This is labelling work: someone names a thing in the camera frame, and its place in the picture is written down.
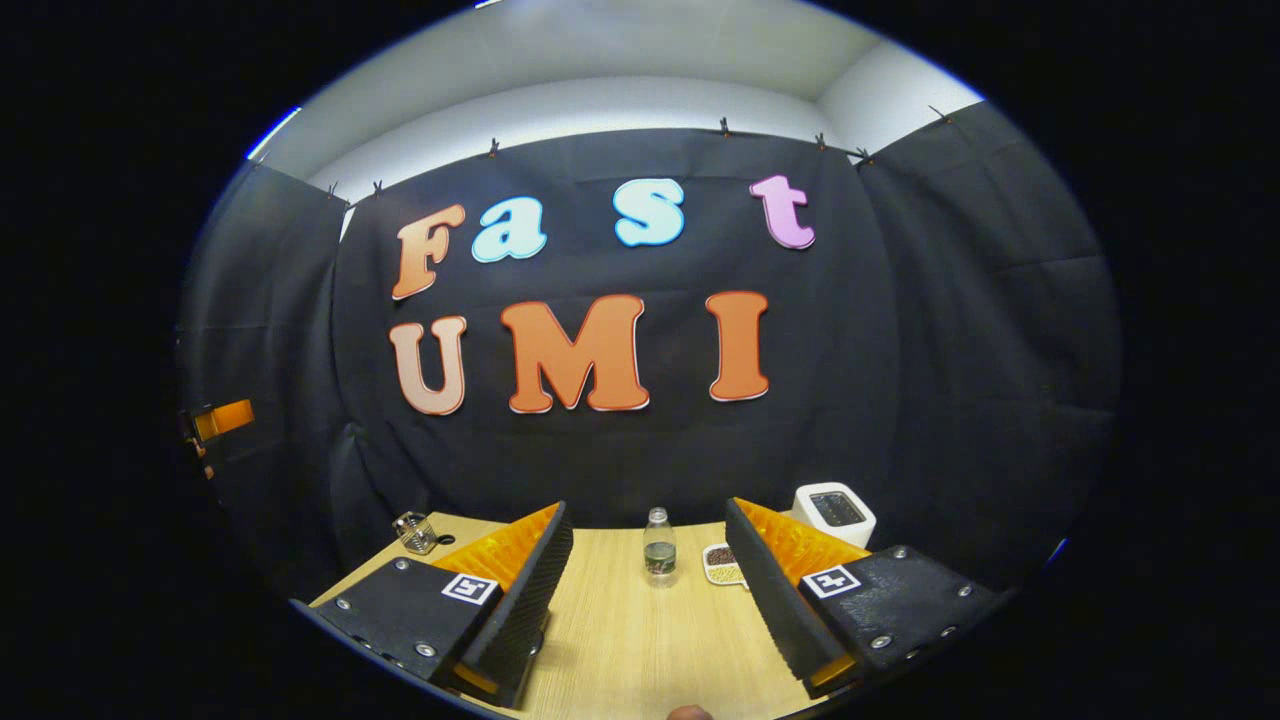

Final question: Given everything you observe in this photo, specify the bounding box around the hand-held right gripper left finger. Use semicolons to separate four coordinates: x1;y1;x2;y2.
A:
312;500;576;710

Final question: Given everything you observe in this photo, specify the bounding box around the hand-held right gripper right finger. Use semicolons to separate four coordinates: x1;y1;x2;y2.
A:
725;497;1005;702

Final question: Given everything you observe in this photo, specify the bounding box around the white divided dish of beans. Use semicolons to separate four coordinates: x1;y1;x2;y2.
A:
703;543;750;590

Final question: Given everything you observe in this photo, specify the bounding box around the white toaster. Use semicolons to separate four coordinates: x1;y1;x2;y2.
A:
792;482;879;551

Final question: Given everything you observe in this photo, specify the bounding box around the clear plastic water bottle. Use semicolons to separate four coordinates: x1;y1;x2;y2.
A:
643;507;679;589

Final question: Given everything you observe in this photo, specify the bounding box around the ceiling light strip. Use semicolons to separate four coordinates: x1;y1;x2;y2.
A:
245;105;304;164

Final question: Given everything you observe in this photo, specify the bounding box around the row of black cloth clips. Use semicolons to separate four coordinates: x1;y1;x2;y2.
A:
325;104;953;202

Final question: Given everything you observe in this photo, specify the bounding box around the metal wire utensil holder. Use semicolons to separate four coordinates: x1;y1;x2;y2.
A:
392;511;440;557

